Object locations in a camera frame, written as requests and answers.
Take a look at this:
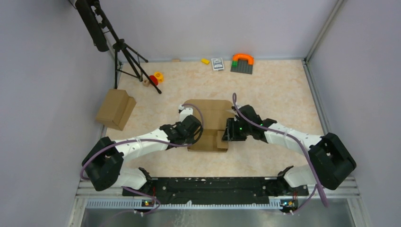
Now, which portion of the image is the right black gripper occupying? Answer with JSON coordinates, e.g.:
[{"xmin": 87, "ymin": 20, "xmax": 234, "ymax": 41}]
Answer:
[{"xmin": 222, "ymin": 118, "xmax": 252, "ymax": 141}]

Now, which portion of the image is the brown cardboard box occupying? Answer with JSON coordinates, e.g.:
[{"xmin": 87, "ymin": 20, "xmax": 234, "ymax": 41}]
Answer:
[
  {"xmin": 95, "ymin": 89, "xmax": 136, "ymax": 131},
  {"xmin": 184, "ymin": 99, "xmax": 234, "ymax": 153}
]

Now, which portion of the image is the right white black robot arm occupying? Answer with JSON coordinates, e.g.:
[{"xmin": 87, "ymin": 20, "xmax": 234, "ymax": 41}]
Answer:
[{"xmin": 222, "ymin": 105, "xmax": 357, "ymax": 195}]

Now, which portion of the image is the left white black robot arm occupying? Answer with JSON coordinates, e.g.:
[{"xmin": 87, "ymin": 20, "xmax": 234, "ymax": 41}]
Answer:
[{"xmin": 80, "ymin": 115, "xmax": 203, "ymax": 195}]

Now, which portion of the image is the playing card deck box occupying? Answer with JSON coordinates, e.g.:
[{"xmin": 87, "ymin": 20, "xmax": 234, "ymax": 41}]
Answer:
[{"xmin": 211, "ymin": 58, "xmax": 225, "ymax": 71}]

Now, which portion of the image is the folded brown cardboard box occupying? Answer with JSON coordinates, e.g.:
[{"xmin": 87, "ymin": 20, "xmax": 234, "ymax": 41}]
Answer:
[{"xmin": 95, "ymin": 89, "xmax": 136, "ymax": 131}]

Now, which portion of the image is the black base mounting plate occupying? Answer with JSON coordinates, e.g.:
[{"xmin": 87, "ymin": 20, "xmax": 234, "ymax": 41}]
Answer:
[{"xmin": 139, "ymin": 177, "xmax": 309, "ymax": 205}]

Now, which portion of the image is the yellow round toy disc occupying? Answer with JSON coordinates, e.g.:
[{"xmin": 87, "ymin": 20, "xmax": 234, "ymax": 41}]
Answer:
[{"xmin": 154, "ymin": 71, "xmax": 164, "ymax": 83}]

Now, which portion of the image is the red round toy disc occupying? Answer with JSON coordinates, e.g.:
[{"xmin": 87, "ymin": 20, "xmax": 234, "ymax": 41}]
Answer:
[{"xmin": 149, "ymin": 75, "xmax": 158, "ymax": 86}]

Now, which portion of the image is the grey building baseplate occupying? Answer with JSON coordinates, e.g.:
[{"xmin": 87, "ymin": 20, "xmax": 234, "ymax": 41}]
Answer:
[{"xmin": 230, "ymin": 60, "xmax": 253, "ymax": 75}]

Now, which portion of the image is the yellow small block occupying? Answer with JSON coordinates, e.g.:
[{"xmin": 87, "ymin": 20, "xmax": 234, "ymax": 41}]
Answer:
[{"xmin": 201, "ymin": 58, "xmax": 210, "ymax": 65}]

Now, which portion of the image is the orange arch block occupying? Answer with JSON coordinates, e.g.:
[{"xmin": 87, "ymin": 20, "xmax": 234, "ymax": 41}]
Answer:
[{"xmin": 232, "ymin": 53, "xmax": 254, "ymax": 65}]

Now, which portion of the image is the aluminium frame rail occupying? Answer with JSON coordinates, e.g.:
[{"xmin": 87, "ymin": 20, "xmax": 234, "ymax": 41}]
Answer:
[{"xmin": 67, "ymin": 175, "xmax": 370, "ymax": 227}]

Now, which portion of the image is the black camera tripod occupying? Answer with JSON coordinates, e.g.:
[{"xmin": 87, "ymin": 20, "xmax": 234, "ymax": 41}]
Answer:
[{"xmin": 73, "ymin": 0, "xmax": 162, "ymax": 94}]

